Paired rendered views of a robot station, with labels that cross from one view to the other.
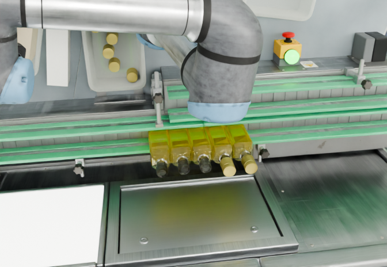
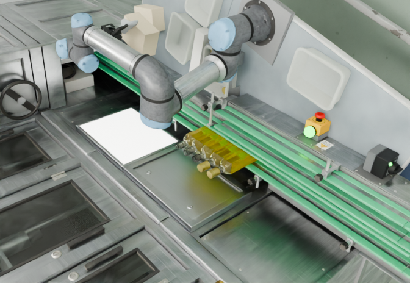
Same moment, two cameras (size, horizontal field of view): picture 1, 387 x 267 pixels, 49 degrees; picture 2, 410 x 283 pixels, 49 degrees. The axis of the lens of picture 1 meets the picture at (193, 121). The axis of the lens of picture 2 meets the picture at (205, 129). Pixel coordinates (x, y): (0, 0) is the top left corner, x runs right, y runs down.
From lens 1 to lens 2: 135 cm
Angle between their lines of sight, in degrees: 46
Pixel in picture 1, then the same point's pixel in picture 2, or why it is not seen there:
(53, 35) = (196, 46)
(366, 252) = (208, 258)
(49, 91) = not seen: hidden behind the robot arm
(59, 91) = not seen: hidden behind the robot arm
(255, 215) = (202, 204)
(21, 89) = (82, 66)
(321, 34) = (353, 130)
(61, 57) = (197, 61)
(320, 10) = (355, 110)
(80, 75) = not seen: hidden behind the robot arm
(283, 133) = (279, 180)
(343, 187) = (281, 240)
